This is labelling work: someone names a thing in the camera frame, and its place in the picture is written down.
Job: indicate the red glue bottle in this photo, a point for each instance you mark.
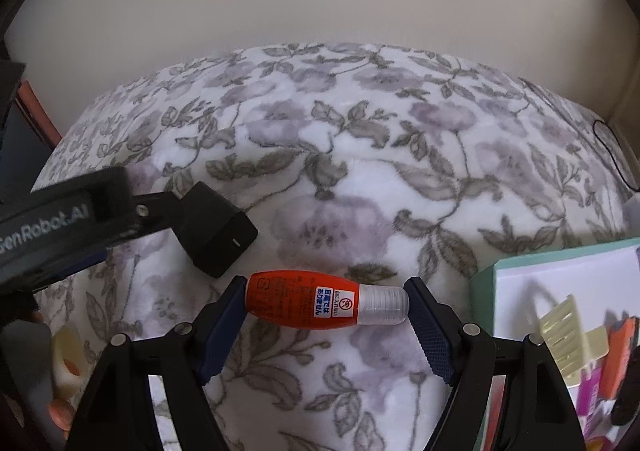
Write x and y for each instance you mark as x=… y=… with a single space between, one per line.
x=285 y=298

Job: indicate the purple packet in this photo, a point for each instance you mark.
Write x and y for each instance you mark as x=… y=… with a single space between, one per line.
x=590 y=391

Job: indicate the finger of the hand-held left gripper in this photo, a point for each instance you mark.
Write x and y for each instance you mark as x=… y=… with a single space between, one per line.
x=160 y=211

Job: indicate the orange comb packet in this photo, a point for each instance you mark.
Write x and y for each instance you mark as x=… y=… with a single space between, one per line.
x=617 y=361

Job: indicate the teal white shallow tray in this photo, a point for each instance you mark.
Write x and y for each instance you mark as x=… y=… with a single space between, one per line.
x=550 y=271

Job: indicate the cream tape roll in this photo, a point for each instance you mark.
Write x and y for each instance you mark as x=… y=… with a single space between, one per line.
x=65 y=356

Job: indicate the red-brown furniture edge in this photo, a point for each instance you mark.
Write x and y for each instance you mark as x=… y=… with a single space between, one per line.
x=40 y=116

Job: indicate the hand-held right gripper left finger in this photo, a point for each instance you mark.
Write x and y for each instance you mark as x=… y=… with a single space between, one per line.
x=222 y=326

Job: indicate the grey floral blanket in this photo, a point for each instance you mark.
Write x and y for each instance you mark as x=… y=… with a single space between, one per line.
x=350 y=131

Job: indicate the cream claw hair clip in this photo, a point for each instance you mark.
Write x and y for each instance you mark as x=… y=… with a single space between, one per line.
x=565 y=331

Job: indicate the black charger cube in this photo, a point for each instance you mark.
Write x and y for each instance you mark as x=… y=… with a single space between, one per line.
x=220 y=236

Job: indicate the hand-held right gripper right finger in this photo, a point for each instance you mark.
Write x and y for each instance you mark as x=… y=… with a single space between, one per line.
x=430 y=331

